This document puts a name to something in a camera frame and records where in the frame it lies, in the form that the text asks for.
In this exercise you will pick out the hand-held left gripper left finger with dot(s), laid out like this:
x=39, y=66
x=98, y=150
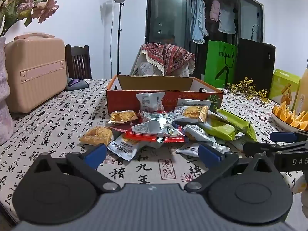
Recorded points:
x=95, y=155

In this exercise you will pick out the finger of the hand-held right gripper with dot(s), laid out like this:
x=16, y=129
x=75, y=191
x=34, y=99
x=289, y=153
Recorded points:
x=259, y=148
x=282, y=137

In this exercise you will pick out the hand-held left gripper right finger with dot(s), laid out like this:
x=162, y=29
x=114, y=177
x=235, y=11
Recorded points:
x=209, y=152

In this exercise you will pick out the pile of snack packets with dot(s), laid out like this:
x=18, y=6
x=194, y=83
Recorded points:
x=154, y=127

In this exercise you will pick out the orange cardboard box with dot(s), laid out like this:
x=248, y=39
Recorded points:
x=125, y=98

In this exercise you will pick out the white plate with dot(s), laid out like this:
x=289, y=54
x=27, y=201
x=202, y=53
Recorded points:
x=280, y=122

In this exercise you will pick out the pile of orange wedges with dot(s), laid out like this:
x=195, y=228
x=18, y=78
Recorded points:
x=296, y=119

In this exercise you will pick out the beige bottle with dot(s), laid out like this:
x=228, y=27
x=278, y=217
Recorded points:
x=303, y=89

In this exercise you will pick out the light green carton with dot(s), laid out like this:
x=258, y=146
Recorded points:
x=281, y=84

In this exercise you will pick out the yellow flower sprig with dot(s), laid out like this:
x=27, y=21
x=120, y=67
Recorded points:
x=247, y=89

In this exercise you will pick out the grey purple pouch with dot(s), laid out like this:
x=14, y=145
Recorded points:
x=77, y=84

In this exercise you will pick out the black shopping bag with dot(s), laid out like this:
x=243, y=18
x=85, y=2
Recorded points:
x=255, y=67

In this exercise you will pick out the green shopping bag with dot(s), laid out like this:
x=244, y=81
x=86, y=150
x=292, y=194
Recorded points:
x=216, y=65

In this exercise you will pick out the dark wooden chair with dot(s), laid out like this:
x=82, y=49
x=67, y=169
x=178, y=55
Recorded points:
x=78, y=62

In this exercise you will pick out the pink suitcase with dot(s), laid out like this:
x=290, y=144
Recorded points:
x=36, y=77

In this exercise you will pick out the red patterned throw cloth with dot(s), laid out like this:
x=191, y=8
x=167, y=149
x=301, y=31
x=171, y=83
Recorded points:
x=173, y=55

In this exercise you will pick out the white hanging garment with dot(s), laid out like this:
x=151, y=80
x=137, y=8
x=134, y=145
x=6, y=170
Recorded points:
x=227, y=21

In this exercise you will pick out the light blue hanging shirt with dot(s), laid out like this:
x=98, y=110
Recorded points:
x=198, y=21

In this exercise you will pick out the dark glass sliding door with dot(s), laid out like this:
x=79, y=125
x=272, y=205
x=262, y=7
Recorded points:
x=168, y=16

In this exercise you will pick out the pink hanging garment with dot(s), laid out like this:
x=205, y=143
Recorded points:
x=215, y=10

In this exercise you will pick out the pink artificial flowers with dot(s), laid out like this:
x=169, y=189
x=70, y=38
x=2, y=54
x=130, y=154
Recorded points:
x=45, y=9

